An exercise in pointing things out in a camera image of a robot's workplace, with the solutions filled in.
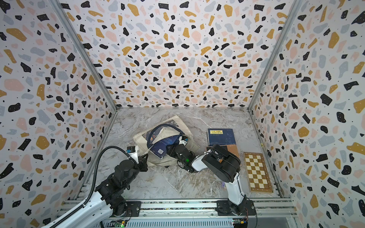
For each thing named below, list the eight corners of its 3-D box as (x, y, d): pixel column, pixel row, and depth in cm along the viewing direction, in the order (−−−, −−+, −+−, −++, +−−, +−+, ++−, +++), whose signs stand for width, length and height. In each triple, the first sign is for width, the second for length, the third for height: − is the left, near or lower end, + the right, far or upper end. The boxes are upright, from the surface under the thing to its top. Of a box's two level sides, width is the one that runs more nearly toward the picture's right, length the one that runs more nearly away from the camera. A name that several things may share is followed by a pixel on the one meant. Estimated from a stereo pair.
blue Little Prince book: (207, 147, 101) (208, 143, 97) (206, 132, 109) (206, 128, 106) (234, 147, 101) (236, 143, 97) (231, 132, 110) (232, 128, 106)
